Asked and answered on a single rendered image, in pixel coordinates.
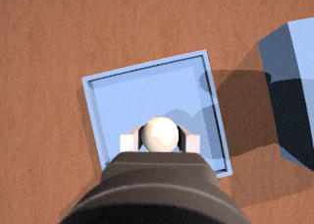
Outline cream ball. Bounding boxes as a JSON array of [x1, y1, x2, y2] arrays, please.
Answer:
[[141, 117, 179, 152]]

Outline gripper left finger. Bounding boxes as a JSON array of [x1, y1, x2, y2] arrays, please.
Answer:
[[120, 126, 143, 152]]

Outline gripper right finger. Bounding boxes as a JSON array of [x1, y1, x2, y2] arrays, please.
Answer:
[[177, 126, 199, 153]]

